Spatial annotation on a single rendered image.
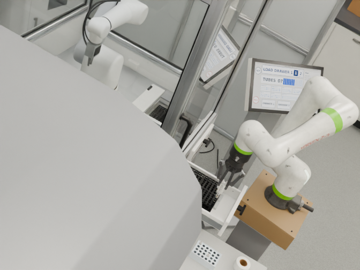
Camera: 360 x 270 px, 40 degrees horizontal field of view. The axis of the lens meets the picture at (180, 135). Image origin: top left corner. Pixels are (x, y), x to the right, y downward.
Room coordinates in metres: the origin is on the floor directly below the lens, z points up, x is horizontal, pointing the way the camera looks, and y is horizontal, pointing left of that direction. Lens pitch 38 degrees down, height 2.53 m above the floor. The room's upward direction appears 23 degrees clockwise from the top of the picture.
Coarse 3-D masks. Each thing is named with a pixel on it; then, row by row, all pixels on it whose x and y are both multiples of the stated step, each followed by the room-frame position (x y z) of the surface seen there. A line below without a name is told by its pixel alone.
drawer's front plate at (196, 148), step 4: (212, 124) 2.22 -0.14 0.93; (208, 128) 2.17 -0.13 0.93; (212, 128) 2.21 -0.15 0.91; (208, 132) 2.14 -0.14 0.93; (204, 136) 2.09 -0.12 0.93; (208, 136) 2.22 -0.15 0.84; (200, 140) 2.04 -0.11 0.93; (196, 144) 2.00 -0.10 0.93; (200, 144) 2.04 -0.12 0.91; (192, 148) 1.96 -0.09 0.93; (196, 148) 1.97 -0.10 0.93; (192, 152) 1.94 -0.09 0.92; (192, 156) 1.96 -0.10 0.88
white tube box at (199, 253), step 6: (198, 246) 1.50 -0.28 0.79; (204, 246) 1.51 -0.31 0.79; (192, 252) 1.45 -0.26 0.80; (198, 252) 1.46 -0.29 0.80; (204, 252) 1.47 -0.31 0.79; (210, 252) 1.49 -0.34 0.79; (216, 252) 1.50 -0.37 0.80; (192, 258) 1.44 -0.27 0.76; (198, 258) 1.44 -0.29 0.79; (204, 258) 1.44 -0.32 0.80; (210, 258) 1.47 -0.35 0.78; (216, 258) 1.48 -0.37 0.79; (204, 264) 1.43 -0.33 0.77; (210, 264) 1.43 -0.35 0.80
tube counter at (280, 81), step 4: (280, 80) 2.64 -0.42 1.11; (284, 80) 2.66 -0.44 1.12; (288, 80) 2.68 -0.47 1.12; (292, 80) 2.69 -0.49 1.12; (296, 80) 2.71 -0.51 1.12; (300, 80) 2.73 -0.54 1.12; (280, 84) 2.63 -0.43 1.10; (284, 84) 2.65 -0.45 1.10; (288, 84) 2.67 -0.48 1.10; (292, 84) 2.68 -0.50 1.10; (296, 84) 2.70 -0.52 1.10; (300, 84) 2.71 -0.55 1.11
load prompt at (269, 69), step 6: (264, 66) 2.62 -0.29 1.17; (270, 66) 2.64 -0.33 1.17; (276, 66) 2.67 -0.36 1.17; (264, 72) 2.60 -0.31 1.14; (270, 72) 2.63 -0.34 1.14; (276, 72) 2.65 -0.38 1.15; (282, 72) 2.68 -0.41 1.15; (288, 72) 2.70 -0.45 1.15; (294, 72) 2.72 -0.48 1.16; (300, 72) 2.75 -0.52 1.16
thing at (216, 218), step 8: (200, 168) 1.88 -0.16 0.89; (208, 176) 1.86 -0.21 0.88; (224, 192) 1.84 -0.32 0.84; (232, 192) 1.84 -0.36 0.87; (240, 192) 1.83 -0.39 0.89; (224, 200) 1.79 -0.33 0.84; (232, 200) 1.82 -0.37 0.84; (216, 208) 1.72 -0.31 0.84; (224, 208) 1.74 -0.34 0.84; (208, 216) 1.61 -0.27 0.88; (216, 216) 1.61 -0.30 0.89; (224, 216) 1.69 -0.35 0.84; (216, 224) 1.60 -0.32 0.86
